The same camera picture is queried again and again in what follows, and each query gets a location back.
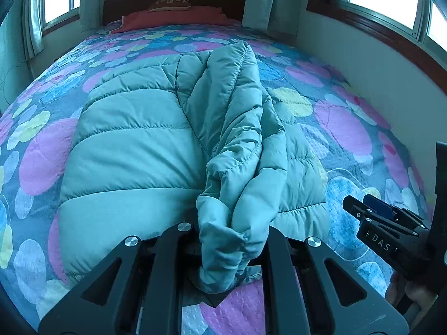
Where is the printed bed blanket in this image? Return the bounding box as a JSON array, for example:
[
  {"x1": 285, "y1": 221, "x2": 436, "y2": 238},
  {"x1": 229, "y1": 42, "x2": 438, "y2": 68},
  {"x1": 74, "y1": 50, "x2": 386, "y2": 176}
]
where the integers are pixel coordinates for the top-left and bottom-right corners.
[{"x1": 0, "y1": 21, "x2": 437, "y2": 335}]

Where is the brown cushion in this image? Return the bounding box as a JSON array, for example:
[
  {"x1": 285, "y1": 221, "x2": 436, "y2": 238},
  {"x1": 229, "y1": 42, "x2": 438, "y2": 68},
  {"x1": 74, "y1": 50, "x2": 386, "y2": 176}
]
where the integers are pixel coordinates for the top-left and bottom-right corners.
[{"x1": 147, "y1": 0, "x2": 191, "y2": 13}]

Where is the red pillow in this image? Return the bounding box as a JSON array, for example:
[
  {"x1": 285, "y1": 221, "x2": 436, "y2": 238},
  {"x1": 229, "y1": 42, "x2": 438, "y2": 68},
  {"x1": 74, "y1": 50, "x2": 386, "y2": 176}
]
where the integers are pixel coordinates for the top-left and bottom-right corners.
[{"x1": 110, "y1": 6, "x2": 241, "y2": 35}]

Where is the pale window curtain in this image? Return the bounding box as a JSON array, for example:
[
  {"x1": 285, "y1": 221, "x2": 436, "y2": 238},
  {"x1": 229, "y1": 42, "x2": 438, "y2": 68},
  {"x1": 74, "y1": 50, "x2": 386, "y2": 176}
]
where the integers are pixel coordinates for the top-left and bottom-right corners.
[
  {"x1": 23, "y1": 0, "x2": 47, "y2": 58},
  {"x1": 242, "y1": 0, "x2": 315, "y2": 30}
]

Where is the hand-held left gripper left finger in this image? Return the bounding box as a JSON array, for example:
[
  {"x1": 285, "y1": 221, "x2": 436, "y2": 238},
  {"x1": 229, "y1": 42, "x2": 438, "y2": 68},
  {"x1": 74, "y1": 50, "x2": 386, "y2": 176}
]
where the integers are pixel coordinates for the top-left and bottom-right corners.
[{"x1": 38, "y1": 222, "x2": 194, "y2": 335}]

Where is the wooden-framed window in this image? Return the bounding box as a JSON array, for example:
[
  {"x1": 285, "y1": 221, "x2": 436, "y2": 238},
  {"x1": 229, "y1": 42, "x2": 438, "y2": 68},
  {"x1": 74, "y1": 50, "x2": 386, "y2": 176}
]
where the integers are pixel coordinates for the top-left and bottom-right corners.
[{"x1": 306, "y1": 0, "x2": 447, "y2": 95}]

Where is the white-framed window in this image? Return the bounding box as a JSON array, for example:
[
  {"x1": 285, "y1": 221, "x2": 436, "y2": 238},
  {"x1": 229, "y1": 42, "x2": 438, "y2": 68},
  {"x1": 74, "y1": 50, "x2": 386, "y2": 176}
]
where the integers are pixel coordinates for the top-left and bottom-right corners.
[{"x1": 38, "y1": 0, "x2": 85, "y2": 36}]

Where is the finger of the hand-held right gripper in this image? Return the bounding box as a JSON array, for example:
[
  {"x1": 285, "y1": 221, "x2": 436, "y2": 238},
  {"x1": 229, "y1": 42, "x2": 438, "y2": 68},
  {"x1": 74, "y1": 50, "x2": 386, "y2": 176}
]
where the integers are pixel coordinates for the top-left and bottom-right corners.
[
  {"x1": 343, "y1": 195, "x2": 374, "y2": 229},
  {"x1": 362, "y1": 193, "x2": 397, "y2": 222}
]

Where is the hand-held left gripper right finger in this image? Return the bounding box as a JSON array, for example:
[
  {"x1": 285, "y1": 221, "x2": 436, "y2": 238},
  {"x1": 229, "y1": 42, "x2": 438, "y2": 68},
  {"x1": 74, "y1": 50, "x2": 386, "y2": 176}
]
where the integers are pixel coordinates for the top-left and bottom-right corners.
[{"x1": 268, "y1": 225, "x2": 410, "y2": 335}]

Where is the wooden headboard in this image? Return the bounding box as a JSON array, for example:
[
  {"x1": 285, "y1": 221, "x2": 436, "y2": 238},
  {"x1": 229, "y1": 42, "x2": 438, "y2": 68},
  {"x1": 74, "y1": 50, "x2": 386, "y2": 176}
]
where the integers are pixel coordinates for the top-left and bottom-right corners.
[{"x1": 102, "y1": 0, "x2": 247, "y2": 27}]

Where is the green puffer jacket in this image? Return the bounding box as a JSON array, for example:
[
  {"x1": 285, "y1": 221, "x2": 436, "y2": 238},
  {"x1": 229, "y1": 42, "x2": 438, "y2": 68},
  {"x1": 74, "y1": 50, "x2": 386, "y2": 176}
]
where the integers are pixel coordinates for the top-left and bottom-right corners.
[{"x1": 58, "y1": 40, "x2": 331, "y2": 294}]

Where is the person's right hand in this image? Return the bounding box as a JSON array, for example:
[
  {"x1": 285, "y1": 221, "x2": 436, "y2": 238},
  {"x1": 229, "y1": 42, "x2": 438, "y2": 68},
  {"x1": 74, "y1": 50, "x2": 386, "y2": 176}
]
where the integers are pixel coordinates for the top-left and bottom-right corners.
[{"x1": 386, "y1": 274, "x2": 441, "y2": 322}]

